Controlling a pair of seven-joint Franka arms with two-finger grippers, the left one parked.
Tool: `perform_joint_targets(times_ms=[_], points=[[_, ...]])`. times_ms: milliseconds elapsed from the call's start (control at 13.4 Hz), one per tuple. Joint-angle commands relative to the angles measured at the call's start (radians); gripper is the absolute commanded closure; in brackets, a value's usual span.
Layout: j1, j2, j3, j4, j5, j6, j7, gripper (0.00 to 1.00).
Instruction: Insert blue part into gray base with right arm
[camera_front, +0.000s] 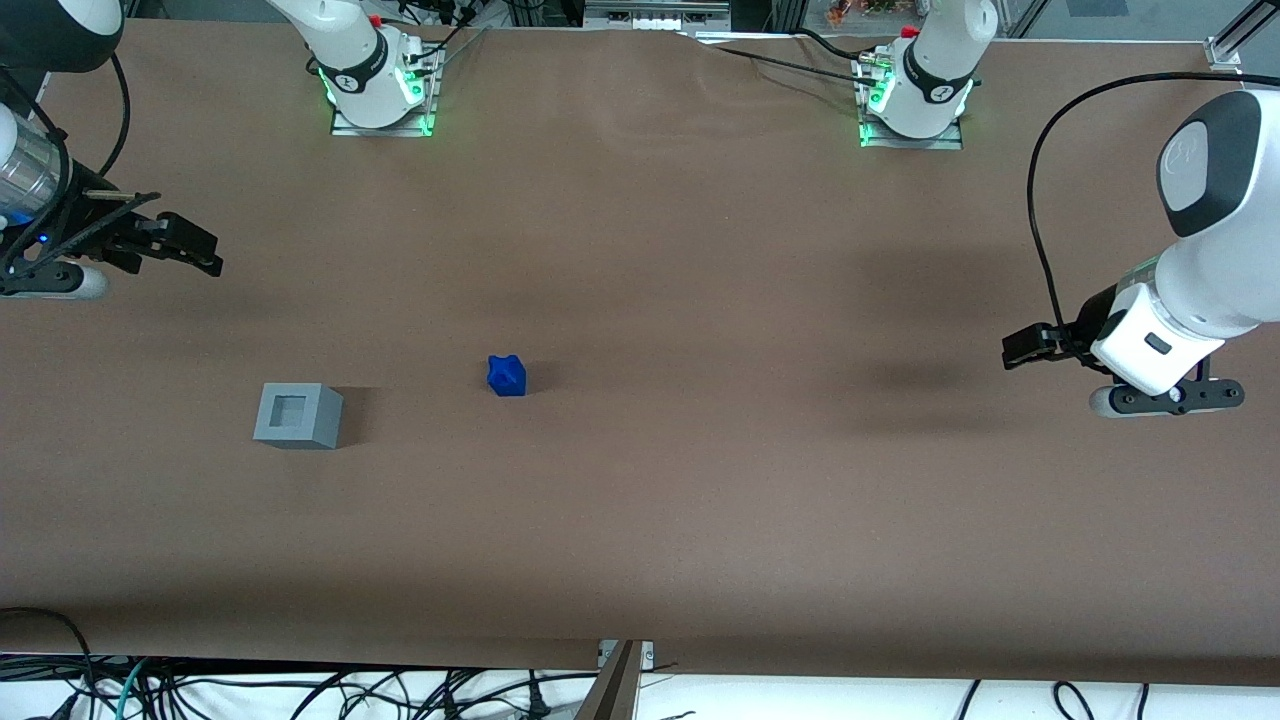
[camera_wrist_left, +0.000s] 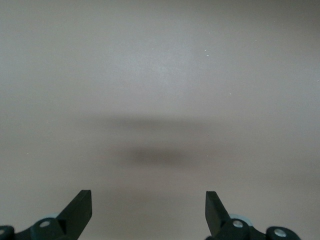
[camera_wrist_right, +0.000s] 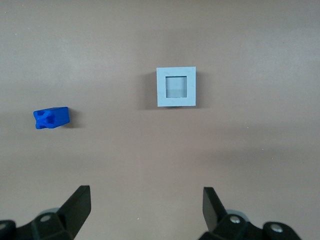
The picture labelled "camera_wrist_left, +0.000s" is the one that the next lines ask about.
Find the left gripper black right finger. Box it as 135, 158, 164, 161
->
204, 190, 302, 240

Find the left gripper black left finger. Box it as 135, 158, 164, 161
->
0, 189, 93, 240

